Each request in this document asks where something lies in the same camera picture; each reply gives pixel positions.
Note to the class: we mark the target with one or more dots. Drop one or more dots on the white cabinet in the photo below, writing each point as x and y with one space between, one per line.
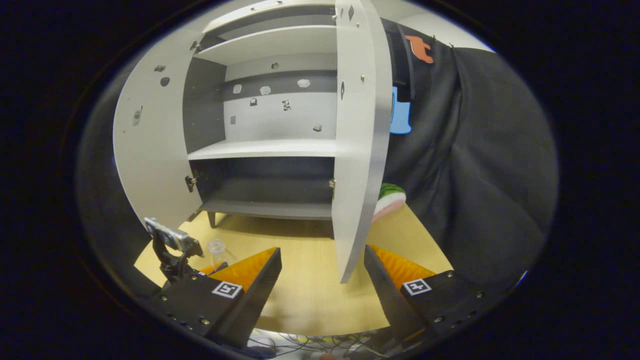
270 145

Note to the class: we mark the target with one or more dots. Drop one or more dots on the watermelon slice toy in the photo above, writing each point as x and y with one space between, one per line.
389 202

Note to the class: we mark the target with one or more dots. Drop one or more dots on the white cabinet drawer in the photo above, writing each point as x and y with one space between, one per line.
240 17

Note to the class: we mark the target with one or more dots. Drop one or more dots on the clear plastic bottle green label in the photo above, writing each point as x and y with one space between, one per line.
217 252

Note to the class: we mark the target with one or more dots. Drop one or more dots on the black backdrop cloth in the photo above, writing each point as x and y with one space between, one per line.
475 165

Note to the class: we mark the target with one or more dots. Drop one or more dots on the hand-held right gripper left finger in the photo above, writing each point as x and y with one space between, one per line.
257 295

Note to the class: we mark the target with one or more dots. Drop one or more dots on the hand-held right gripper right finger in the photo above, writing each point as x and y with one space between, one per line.
387 295

